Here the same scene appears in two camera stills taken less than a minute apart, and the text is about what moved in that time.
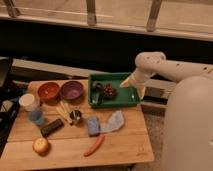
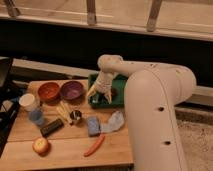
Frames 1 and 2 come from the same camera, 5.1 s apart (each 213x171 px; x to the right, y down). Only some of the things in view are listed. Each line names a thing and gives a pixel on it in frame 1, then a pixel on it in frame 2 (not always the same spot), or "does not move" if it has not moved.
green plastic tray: [105, 91] does not move
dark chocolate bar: [51, 127] does not move
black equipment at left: [10, 100] does not move
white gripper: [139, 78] -> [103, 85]
